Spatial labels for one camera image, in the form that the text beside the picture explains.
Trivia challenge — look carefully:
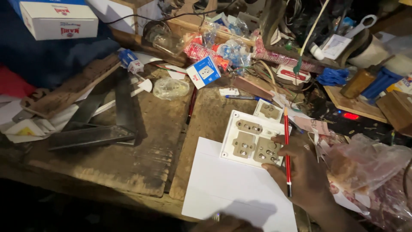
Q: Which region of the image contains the person's left hand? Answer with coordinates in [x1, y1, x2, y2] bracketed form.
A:
[190, 214, 264, 232]

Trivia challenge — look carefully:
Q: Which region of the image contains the person's right hand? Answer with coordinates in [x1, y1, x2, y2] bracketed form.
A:
[261, 133, 336, 212]

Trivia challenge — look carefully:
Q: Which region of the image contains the red pencil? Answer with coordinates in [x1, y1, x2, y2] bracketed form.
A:
[283, 107, 292, 198]

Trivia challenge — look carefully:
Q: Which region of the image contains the white multi socket plate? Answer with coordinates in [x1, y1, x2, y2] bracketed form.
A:
[220, 110, 292, 169]

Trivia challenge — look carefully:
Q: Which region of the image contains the white board sheet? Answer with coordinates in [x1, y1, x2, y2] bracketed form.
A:
[182, 137, 298, 232]

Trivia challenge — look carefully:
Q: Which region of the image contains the large clear plastic bag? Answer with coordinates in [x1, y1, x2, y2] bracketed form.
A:
[324, 134, 412, 227]

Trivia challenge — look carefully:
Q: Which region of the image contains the black device with red light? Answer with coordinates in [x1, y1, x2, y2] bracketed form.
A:
[317, 102, 391, 137]

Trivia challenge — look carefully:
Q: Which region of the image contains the small white socket module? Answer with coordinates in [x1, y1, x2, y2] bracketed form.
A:
[253, 99, 284, 123]

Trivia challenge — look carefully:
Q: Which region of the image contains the light wooden board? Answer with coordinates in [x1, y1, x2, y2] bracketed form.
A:
[323, 85, 389, 124]

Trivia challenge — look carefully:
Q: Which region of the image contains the red white flat box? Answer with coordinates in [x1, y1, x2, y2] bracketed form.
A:
[276, 64, 312, 85]

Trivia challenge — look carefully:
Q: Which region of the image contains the blue pen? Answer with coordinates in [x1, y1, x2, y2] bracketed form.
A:
[225, 94, 273, 104]

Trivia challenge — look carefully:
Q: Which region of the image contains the blue crumpled cloth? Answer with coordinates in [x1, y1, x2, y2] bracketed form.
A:
[316, 67, 350, 87]

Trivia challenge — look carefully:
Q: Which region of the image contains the brown wooden block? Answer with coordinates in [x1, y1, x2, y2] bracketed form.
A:
[376, 90, 412, 136]

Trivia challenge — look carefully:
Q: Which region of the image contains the blue ribbed cylinder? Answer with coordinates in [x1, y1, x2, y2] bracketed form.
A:
[360, 67, 403, 101]

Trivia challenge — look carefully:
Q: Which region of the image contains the dark red pen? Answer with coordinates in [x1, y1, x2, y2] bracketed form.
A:
[186, 87, 198, 125]

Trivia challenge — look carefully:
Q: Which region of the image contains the small white card box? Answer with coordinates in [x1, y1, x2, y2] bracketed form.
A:
[321, 34, 353, 61]

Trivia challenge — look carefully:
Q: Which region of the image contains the bag of blue white parts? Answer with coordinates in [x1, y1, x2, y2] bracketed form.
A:
[221, 39, 252, 69]

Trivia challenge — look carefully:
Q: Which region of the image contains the large white tape roll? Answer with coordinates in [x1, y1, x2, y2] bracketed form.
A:
[347, 29, 391, 69]

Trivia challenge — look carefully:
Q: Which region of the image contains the blue white socket box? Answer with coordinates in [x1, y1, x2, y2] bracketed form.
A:
[186, 55, 222, 90]

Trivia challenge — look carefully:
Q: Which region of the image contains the crumpled clear plastic wrap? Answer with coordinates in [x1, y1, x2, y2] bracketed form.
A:
[153, 77, 191, 101]

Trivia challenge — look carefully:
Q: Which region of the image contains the black steel square ruler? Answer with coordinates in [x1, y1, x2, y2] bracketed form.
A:
[48, 67, 139, 152]

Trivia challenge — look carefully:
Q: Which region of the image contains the red white packet in plastic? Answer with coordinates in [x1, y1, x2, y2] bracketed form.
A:
[183, 41, 231, 70]

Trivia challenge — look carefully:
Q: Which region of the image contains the small blue white carton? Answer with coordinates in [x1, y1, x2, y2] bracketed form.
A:
[118, 49, 145, 75]

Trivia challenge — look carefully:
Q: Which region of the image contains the clear plastic container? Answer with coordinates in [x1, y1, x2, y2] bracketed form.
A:
[143, 21, 186, 57]

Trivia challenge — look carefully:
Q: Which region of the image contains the worn wooden plank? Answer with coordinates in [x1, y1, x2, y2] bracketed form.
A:
[20, 53, 121, 120]

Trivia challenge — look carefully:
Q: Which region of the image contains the heap of white papers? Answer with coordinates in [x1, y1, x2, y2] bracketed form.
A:
[0, 93, 82, 144]

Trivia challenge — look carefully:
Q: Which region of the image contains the dark blue cloth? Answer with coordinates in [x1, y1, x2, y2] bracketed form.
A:
[0, 0, 121, 90]

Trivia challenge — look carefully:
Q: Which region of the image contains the red cloth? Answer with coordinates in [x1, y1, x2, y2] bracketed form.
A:
[0, 64, 36, 98]

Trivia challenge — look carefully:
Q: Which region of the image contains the white cardboard box red print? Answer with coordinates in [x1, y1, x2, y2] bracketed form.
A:
[19, 1, 99, 41]

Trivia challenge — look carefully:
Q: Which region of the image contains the white cable with green end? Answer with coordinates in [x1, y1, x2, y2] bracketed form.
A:
[292, 0, 331, 75]

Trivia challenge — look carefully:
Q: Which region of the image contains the wooden tray frame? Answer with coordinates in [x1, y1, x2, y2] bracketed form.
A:
[167, 17, 259, 47]

